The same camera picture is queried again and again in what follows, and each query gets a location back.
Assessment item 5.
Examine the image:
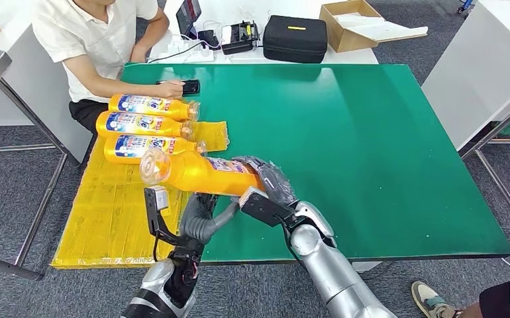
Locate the person's right hand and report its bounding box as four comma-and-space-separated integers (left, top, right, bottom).
154, 80, 185, 99

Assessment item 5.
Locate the person's left hand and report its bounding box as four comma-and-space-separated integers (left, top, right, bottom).
130, 45, 149, 64

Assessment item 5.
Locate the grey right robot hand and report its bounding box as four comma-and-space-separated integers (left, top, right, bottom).
232, 156, 299, 207

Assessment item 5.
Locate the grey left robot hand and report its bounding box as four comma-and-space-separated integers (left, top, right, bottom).
179, 192, 241, 245

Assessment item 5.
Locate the orange detergent bottle clear cap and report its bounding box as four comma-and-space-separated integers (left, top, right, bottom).
139, 147, 266, 197
108, 93, 201, 123
103, 133, 207, 165
95, 110, 195, 140

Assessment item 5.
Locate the black smartphone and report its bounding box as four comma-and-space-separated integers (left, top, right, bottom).
156, 79, 201, 96

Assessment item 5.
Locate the white power strip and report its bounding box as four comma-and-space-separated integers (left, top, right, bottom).
148, 34, 215, 64

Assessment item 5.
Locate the person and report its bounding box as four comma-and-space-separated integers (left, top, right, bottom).
32, 0, 185, 134
411, 253, 510, 318

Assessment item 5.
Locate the black tablet computer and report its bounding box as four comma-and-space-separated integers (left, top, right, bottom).
176, 0, 202, 40

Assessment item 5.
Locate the black power adapter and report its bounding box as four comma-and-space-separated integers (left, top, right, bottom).
197, 29, 221, 50

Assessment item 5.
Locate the yellow plastic sheet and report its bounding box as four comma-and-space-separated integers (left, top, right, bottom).
50, 121, 230, 270

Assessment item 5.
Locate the white table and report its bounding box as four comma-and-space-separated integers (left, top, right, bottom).
0, 0, 93, 164
421, 0, 510, 244
148, 0, 380, 66

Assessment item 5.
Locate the black zip carrying case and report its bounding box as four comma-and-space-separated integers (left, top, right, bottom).
262, 15, 329, 64

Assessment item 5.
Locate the open cardboard box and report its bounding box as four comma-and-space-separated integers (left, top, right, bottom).
319, 0, 381, 54

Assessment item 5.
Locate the white paper sheet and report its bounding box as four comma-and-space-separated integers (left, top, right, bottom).
334, 13, 429, 44

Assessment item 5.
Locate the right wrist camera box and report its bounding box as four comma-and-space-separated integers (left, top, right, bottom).
239, 186, 295, 228

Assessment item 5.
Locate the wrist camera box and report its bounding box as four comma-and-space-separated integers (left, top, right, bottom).
239, 186, 295, 228
144, 185, 170, 238

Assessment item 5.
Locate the black power cable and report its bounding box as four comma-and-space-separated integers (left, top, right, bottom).
148, 40, 212, 64

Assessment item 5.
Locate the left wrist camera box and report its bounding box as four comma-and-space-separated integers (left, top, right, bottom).
144, 185, 170, 238

